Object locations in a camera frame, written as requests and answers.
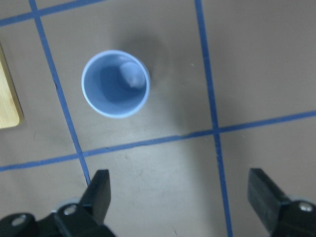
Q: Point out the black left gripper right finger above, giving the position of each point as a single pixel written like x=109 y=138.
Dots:
x=266 y=198

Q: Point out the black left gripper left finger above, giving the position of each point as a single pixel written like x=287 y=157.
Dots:
x=97 y=197

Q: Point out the wooden cup rack stand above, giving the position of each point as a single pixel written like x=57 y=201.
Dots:
x=11 y=114

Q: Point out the light blue plastic cup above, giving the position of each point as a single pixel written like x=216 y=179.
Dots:
x=115 y=84

